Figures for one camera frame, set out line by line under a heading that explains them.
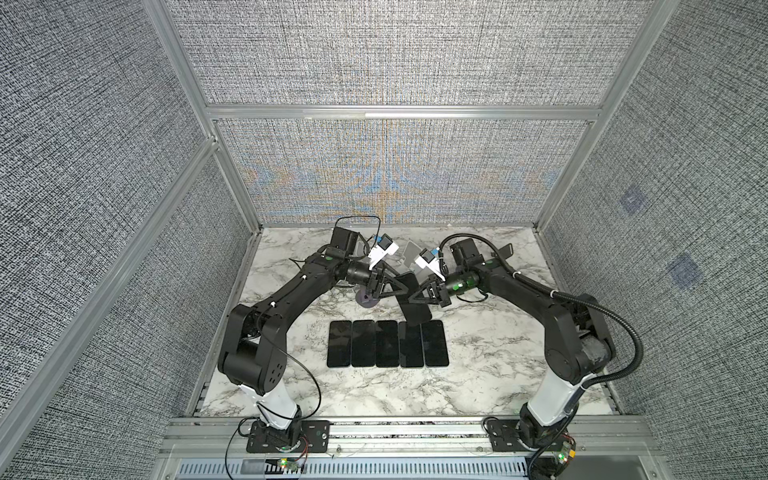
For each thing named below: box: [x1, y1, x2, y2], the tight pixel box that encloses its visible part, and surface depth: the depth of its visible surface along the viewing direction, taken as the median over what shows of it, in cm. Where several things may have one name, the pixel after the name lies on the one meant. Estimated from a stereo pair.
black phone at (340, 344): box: [327, 320, 353, 368], surface depth 90 cm
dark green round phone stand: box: [491, 243, 514, 259], surface depth 102 cm
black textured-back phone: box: [395, 272, 432, 324], surface depth 79 cm
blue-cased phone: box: [421, 320, 449, 367], surface depth 90 cm
